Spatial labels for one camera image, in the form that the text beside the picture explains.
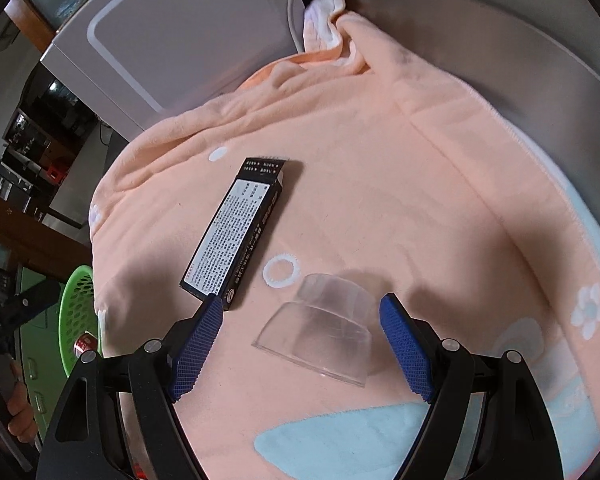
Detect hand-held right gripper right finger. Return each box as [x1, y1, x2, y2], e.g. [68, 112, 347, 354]
[378, 292, 568, 480]

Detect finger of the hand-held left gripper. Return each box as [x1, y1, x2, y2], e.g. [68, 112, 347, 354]
[0, 280, 62, 341]

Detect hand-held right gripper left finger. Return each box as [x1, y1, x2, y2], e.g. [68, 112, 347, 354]
[35, 296, 225, 480]

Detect green plastic mesh basket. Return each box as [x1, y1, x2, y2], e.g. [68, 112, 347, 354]
[59, 264, 101, 378]

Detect red cola can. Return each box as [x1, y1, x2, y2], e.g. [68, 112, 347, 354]
[74, 332, 98, 356]

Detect clear plastic cup piece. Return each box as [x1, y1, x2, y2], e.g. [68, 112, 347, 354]
[251, 272, 376, 388]

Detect person's left hand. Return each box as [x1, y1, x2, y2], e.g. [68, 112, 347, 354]
[4, 361, 39, 443]

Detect green cabinet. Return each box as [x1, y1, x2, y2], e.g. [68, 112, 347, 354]
[10, 265, 81, 441]

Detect long black printed box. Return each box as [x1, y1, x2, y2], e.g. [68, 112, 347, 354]
[179, 156, 290, 311]

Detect peach flower-print blanket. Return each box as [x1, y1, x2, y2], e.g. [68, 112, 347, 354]
[86, 0, 600, 480]

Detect dark background shelves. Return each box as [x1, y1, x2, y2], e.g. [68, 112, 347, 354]
[0, 67, 101, 221]

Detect white microwave oven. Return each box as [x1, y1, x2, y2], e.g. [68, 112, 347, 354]
[39, 0, 308, 143]

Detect wooden door frame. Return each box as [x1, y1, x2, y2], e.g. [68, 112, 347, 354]
[0, 182, 93, 291]

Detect white microwave power cord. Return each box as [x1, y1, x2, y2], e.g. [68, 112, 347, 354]
[286, 0, 306, 53]

